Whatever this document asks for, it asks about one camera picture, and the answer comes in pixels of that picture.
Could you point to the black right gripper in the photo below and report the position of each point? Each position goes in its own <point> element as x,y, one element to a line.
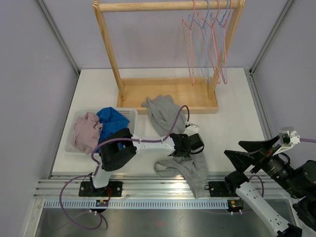
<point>242,160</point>

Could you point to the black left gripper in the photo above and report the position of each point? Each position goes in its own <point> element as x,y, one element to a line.
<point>182,136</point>

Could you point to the grey tank top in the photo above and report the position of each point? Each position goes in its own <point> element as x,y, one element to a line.
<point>164,115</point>

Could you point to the blue tank top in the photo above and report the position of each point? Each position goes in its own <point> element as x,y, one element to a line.
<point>112,122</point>

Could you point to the mauve tank top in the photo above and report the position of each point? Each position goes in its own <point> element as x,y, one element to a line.
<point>87,132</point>

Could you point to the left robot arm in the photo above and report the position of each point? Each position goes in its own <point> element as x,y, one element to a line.
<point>119,148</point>

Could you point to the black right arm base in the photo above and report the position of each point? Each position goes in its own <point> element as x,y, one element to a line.
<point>227,187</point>

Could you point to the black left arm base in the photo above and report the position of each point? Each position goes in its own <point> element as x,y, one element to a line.
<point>113,189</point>

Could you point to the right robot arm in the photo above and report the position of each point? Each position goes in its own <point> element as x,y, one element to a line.
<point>299,183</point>

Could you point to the wooden clothes rack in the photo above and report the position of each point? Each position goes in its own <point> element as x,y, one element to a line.
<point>132,92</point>

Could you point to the translucent white plastic basket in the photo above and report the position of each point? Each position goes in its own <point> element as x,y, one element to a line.
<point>130,113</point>

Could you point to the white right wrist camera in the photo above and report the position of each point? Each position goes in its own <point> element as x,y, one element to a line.
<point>288,139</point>

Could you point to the white slotted cable duct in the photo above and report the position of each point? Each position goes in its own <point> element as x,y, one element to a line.
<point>138,204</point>

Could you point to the aluminium mounting rail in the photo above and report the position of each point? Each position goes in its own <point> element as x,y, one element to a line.
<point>141,186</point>

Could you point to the aluminium frame post right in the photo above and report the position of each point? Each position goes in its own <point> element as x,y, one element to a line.
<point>272,34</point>

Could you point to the aluminium frame post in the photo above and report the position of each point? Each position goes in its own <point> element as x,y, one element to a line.
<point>272,34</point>
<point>52,25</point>

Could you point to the aluminium frame post left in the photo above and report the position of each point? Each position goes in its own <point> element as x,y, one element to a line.
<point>52,25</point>

